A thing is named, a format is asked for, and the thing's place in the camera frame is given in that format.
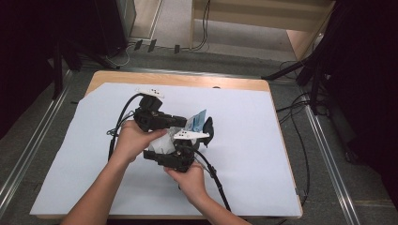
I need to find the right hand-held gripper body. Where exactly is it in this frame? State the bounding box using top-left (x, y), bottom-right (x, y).
top-left (157, 129), bottom-right (210, 173)

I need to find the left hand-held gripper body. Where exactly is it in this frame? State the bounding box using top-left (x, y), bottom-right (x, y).
top-left (133, 88), bottom-right (174, 132)

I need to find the white and blue pouch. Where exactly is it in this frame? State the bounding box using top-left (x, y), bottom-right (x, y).
top-left (148, 109), bottom-right (208, 156)

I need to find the person's left hand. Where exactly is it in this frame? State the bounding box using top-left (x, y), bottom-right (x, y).
top-left (114, 119), bottom-right (169, 164)

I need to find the person's right hand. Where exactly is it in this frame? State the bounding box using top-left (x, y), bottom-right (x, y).
top-left (163, 163), bottom-right (207, 202)

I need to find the wooden table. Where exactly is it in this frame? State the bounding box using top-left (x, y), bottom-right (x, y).
top-left (29, 69), bottom-right (304, 220)

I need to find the white paper sheet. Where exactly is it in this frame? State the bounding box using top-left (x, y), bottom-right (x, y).
top-left (29, 82), bottom-right (302, 218)

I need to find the dark cabinet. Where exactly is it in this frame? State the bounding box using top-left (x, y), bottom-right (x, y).
top-left (93, 0), bottom-right (137, 58)

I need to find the black tripod stand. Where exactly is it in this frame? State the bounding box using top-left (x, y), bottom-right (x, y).
top-left (261, 46), bottom-right (333, 116)
top-left (50, 37), bottom-right (122, 101)

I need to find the light wooden shelf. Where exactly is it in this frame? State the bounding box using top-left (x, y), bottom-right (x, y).
top-left (189, 0), bottom-right (338, 62)

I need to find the dark curtain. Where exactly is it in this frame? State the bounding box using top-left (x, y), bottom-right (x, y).
top-left (324, 0), bottom-right (398, 214)
top-left (0, 0), bottom-right (95, 139)

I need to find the right hand-held gripper black cable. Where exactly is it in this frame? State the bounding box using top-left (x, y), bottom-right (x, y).
top-left (184, 144), bottom-right (233, 213)

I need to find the metal floor rail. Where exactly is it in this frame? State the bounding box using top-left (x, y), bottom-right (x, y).
top-left (0, 69), bottom-right (75, 218)
top-left (120, 67), bottom-right (263, 80)
top-left (304, 103), bottom-right (361, 225)

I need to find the white floor cable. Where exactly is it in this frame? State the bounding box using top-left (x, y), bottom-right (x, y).
top-left (104, 42), bottom-right (136, 68)

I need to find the black hanging cable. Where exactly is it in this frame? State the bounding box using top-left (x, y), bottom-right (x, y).
top-left (190, 0), bottom-right (211, 52)

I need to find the black floor cable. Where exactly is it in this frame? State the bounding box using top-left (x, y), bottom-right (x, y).
top-left (275, 92), bottom-right (314, 208)

